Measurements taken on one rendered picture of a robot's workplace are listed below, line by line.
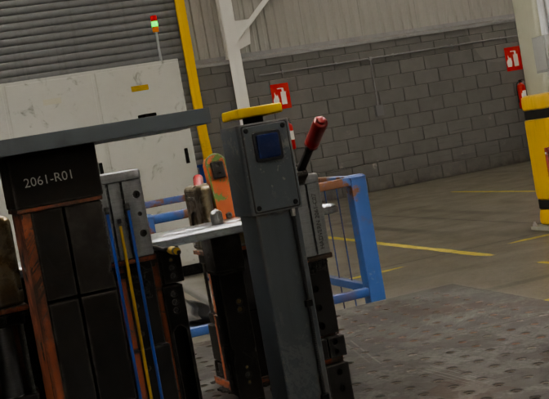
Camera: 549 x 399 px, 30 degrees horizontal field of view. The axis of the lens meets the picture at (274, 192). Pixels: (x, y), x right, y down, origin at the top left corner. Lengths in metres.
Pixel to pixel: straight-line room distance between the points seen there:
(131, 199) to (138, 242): 0.06
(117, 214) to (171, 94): 8.20
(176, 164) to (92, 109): 0.92
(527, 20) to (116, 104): 3.67
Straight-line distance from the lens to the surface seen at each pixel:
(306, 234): 1.44
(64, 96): 9.38
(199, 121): 1.19
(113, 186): 1.35
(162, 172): 9.48
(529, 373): 1.63
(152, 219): 3.26
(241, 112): 1.25
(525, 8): 8.56
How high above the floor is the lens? 1.12
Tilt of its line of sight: 3 degrees down
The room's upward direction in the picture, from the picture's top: 10 degrees counter-clockwise
